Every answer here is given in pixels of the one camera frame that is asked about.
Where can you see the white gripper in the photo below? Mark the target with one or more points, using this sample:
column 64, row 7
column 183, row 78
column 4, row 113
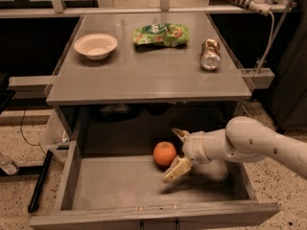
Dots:
column 196, row 147

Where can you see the open grey top drawer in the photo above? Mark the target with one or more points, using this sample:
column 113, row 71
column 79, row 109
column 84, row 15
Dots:
column 111, row 182

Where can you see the grey cabinet counter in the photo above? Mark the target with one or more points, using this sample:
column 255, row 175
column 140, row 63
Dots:
column 155, row 75

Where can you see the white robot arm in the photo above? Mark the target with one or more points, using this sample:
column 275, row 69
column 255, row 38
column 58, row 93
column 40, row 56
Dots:
column 243, row 140

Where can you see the green chip bag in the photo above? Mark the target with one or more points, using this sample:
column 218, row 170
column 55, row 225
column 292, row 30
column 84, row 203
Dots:
column 164, row 35

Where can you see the white paper bowl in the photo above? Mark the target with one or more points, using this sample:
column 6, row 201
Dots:
column 96, row 46

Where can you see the orange fruit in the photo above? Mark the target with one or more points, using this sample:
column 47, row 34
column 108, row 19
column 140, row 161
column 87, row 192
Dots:
column 164, row 154

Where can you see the white coiled handle fixture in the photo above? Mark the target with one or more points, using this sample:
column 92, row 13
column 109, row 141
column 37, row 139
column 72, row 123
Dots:
column 259, row 6

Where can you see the crushed metallic can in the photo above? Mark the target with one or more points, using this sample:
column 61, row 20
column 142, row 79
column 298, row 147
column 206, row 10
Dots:
column 210, row 54

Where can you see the black bar on floor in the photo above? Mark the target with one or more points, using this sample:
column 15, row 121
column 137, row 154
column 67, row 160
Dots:
column 33, row 206

